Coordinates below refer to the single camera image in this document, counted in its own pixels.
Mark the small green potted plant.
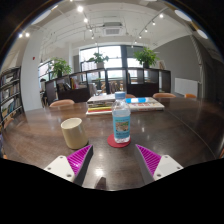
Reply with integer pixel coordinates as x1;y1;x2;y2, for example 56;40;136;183
87;52;110;70

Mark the stack of books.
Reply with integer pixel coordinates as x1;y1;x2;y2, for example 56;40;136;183
85;94;116;116

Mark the group of orange chairs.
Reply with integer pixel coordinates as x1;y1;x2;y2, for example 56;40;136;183
49;92;198;108

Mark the group of ceiling lights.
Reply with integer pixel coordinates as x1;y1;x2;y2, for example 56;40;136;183
18;0;209;44

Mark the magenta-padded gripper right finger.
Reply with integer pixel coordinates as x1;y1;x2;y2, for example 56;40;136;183
134;143;184;186

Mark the cream cup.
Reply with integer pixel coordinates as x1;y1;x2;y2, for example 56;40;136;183
60;117;89;150

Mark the tall bookshelf with books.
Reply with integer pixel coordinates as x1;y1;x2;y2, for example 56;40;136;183
0;65;24;129

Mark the bushy green potted plant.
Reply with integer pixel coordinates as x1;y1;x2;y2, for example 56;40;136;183
49;57;73;79

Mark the ceiling air conditioner unit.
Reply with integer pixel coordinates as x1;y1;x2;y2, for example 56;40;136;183
101;21;124;37

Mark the white wall panel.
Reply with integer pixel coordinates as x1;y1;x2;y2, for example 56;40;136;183
174;77;200;98

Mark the large green potted plant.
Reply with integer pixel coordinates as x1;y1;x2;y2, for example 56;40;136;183
133;46;160;69

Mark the clear water bottle blue cap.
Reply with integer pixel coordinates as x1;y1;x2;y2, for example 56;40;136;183
111;91;132;144

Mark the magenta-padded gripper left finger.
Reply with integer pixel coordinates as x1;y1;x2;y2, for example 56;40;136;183
43;144;94;187

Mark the flat round red coaster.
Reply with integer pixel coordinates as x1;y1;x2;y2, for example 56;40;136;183
106;133;132;149

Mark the low dark shelf unit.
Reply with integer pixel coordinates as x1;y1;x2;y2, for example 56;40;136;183
44;67;172;104

